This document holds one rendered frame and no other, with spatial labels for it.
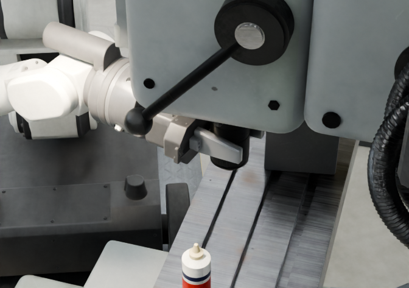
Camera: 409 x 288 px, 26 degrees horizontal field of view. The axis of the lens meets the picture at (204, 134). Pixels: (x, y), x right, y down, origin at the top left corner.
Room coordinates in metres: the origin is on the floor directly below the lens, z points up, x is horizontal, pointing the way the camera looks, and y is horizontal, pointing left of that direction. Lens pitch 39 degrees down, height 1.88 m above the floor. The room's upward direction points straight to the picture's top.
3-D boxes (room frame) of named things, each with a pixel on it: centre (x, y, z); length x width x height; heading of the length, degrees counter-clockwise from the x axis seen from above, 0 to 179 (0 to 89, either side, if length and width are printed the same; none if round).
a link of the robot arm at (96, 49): (0.93, 0.14, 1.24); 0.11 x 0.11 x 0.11; 59
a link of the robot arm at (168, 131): (0.86, 0.05, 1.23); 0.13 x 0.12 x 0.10; 149
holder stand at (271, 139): (1.23, -0.17, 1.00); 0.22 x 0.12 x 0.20; 173
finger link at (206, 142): (0.79, -0.01, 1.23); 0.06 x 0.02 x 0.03; 58
